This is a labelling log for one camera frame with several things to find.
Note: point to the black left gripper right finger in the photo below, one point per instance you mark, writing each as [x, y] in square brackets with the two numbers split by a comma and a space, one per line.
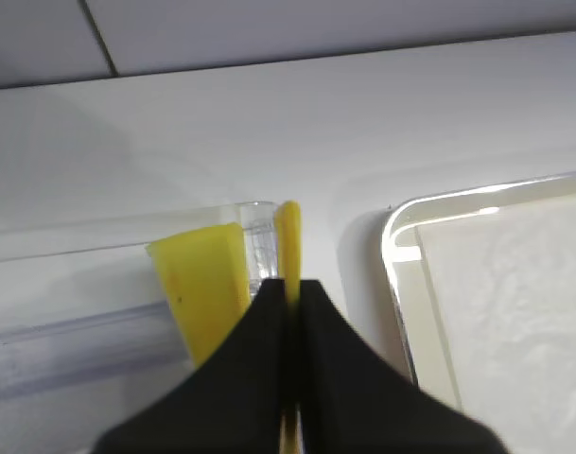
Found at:
[352, 401]

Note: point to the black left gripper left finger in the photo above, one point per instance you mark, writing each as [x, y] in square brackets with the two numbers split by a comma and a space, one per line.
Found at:
[231, 404]

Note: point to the yellow cheese slice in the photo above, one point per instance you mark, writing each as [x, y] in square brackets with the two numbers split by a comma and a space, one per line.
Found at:
[204, 277]
[288, 224]

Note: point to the cream metal tray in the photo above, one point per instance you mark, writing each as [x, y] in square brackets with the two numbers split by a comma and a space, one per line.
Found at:
[415, 304]

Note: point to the clear acrylic left rack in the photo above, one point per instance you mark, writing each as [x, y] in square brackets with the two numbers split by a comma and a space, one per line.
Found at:
[80, 302]

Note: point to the white paper tray liner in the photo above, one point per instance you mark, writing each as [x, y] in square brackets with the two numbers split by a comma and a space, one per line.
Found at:
[505, 285]

